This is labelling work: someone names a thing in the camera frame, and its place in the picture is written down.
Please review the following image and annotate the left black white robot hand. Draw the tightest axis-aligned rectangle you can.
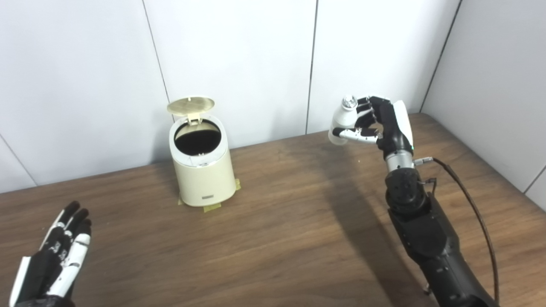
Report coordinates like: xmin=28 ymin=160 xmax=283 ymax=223
xmin=9 ymin=201 xmax=92 ymax=307

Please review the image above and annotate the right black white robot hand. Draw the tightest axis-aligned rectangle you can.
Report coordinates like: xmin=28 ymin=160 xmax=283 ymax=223
xmin=332 ymin=96 xmax=415 ymax=160

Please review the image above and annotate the small white plastic bottle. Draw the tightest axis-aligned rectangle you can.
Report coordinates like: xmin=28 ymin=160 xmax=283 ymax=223
xmin=328 ymin=95 xmax=359 ymax=146

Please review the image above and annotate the cream-colored lidded bin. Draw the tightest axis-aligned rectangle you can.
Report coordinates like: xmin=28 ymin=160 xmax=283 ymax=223
xmin=167 ymin=96 xmax=237 ymax=208

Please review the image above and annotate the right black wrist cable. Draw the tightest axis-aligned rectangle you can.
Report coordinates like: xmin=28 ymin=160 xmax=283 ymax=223
xmin=414 ymin=156 xmax=500 ymax=304

